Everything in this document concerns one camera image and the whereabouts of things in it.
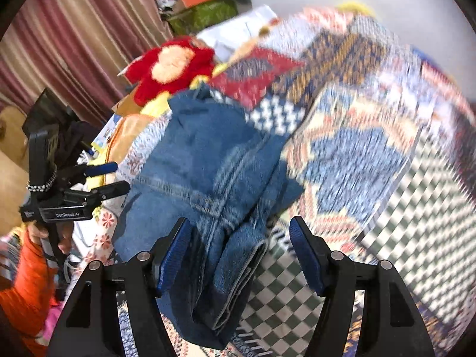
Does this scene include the orange cloth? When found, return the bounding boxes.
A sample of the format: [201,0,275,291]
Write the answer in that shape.
[108,113,166,172]

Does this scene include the person's left hand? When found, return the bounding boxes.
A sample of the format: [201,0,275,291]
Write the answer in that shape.
[24,221,74,255]

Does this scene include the white paper sheets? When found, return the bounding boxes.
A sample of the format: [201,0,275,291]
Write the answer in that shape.
[197,4,279,62]

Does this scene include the yellow cloth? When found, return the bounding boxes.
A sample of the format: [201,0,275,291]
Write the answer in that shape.
[336,0,377,18]

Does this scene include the beaded bracelet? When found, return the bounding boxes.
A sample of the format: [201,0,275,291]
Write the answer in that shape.
[27,178,57,193]

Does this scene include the blue denim jeans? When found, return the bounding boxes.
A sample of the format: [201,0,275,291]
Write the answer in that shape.
[112,82,306,350]

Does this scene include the colourful patchwork quilt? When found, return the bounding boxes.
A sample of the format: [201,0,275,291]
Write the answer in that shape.
[72,5,476,357]

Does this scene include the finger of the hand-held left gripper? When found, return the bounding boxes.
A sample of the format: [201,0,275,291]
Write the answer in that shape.
[76,179,131,206]
[72,161,120,184]

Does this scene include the person's left forearm orange sleeve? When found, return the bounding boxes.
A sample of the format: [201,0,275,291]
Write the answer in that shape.
[0,231,65,357]

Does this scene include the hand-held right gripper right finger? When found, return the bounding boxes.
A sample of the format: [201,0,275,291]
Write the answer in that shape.
[289,215,436,357]

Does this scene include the striped maroon curtain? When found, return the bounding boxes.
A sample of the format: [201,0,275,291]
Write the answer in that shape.
[0,0,168,131]

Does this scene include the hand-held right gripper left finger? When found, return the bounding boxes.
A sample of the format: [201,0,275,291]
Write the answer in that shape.
[45,216,192,357]

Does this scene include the white floral bedsheet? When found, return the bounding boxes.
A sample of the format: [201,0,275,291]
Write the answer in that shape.
[71,193,125,268]

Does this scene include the red plush toy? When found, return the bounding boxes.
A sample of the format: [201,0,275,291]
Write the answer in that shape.
[119,36,217,107]

